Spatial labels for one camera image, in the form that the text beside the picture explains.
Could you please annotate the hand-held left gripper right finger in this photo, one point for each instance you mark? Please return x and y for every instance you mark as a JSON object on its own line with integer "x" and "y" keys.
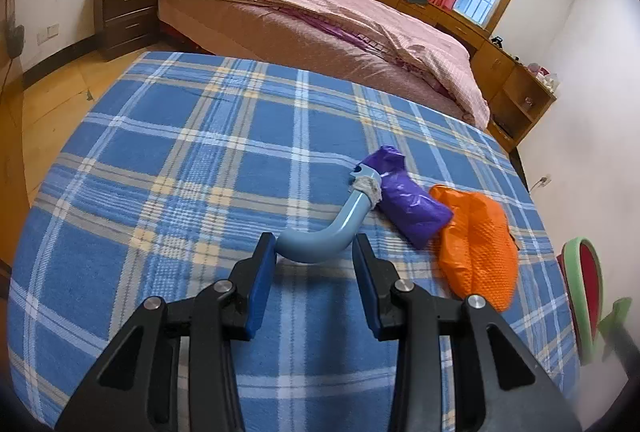
{"x": 367, "y": 297}

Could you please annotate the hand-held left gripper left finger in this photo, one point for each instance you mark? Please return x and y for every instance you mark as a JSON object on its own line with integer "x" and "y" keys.
{"x": 260, "y": 292}

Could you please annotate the light blue curved tube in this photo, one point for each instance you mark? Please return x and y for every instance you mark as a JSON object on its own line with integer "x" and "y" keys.
{"x": 320, "y": 249}

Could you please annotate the purple plastic bag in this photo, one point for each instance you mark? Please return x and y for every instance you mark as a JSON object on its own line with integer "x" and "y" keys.
{"x": 415, "y": 212}

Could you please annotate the orange plastic bag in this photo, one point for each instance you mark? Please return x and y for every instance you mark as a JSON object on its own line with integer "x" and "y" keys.
{"x": 480, "y": 252}

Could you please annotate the blue plaid tablecloth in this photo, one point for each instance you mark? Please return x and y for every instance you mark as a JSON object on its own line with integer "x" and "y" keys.
{"x": 175, "y": 162}

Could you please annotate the long wooden cabinet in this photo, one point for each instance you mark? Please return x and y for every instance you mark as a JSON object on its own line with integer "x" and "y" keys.
{"x": 500, "y": 67}

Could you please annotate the white containers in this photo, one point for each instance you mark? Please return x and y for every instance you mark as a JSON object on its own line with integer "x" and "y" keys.
{"x": 544, "y": 77}

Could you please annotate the small black object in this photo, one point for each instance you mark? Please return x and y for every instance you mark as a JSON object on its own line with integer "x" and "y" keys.
{"x": 496, "y": 40}

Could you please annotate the dark wooden nightstand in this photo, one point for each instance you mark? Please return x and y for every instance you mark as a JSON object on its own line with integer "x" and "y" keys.
{"x": 125, "y": 12}

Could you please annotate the black hanging device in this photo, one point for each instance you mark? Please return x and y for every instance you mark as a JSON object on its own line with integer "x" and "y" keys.
{"x": 15, "y": 40}

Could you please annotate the white wall plug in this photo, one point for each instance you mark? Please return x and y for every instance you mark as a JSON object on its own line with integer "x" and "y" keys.
{"x": 541, "y": 181}

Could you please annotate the white wall socket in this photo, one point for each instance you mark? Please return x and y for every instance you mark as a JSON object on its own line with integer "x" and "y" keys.
{"x": 48, "y": 32}

